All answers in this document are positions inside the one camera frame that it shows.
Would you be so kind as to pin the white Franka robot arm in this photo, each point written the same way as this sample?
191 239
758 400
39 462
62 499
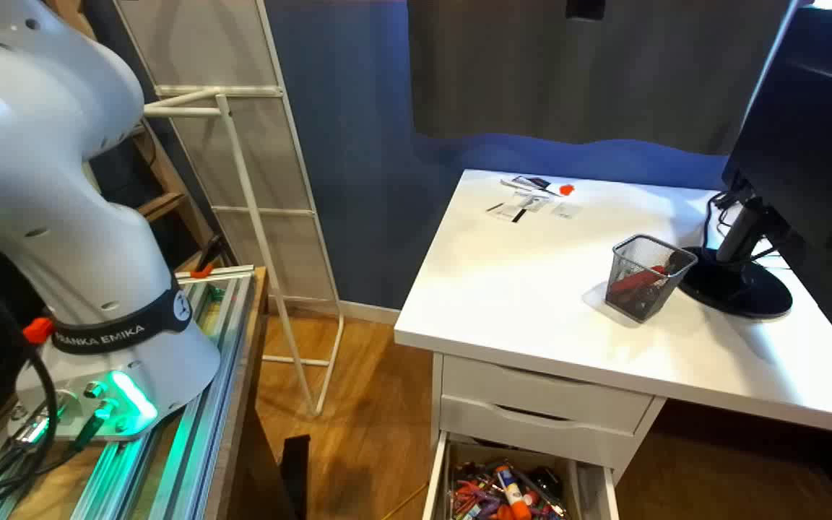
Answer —
40 192

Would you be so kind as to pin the white paper with black pen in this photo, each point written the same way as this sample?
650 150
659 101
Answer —
510 210

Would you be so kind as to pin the red pen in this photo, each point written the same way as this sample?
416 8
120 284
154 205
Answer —
635 284

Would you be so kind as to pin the white desk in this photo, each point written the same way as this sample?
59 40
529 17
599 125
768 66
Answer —
531 290

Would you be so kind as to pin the small white card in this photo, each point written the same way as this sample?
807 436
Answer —
565 208

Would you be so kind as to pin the closed white desk drawer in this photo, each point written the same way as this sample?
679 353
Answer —
520 429
531 390

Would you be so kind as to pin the wooden base board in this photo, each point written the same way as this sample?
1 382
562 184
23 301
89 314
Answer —
244 385

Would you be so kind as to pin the open white desk drawer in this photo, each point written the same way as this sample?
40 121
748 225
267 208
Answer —
435 479

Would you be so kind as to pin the colourful items inside drawer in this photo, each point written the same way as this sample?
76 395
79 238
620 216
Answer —
505 492

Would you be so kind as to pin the brown curtain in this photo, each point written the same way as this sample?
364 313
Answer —
579 66

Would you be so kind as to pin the wooden ladder shelf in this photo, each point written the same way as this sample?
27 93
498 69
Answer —
160 203

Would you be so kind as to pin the white tripod pole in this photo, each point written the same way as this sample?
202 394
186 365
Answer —
186 106

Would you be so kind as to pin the black computer monitor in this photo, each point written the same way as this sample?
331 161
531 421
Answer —
820 145

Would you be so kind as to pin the black upright post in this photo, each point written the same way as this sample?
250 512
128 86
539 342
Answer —
295 478

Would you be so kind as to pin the aluminium rail base frame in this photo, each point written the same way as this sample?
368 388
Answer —
173 452

